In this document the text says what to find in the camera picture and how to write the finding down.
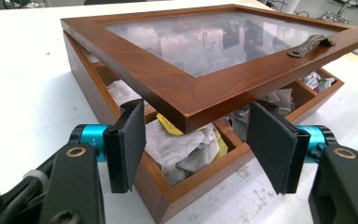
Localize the wooden box with glass lid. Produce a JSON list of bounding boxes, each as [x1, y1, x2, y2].
[[60, 3, 358, 224]]

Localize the yellow tea packet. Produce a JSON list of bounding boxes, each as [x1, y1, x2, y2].
[[156, 112, 229, 162]]

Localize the clear wrapped tea packets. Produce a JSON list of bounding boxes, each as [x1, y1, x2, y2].
[[300, 71, 337, 93]]

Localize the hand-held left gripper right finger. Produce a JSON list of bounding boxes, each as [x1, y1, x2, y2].
[[246, 101, 336, 196]]

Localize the white tea bag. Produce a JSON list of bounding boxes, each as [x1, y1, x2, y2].
[[106, 79, 152, 110]]

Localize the crumpled white tea bags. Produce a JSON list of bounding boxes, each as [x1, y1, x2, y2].
[[144, 119, 222, 187]]

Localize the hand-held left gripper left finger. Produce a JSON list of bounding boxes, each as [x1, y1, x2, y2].
[[69, 99, 147, 194]]

